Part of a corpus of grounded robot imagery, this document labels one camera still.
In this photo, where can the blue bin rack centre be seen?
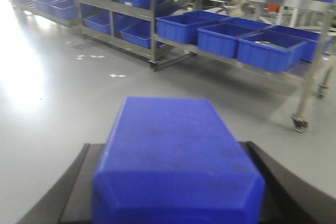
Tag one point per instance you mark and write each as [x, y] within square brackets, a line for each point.
[222, 39]

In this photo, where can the blue bin rack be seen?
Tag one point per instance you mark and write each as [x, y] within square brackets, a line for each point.
[183, 28]
[270, 51]
[222, 39]

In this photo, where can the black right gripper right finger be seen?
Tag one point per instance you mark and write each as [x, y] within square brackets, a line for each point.
[287, 197]

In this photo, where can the blue bin rack left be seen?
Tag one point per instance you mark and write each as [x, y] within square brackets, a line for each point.
[183, 28]

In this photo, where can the blue bin front rack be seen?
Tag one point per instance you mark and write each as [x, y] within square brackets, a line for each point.
[270, 51]

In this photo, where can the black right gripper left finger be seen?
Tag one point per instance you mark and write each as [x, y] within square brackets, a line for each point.
[69, 200]

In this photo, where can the steel shelf rack middle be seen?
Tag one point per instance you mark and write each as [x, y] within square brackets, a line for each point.
[115, 7]

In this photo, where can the steel wheeled rack right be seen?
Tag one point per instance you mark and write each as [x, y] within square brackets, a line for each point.
[303, 74]

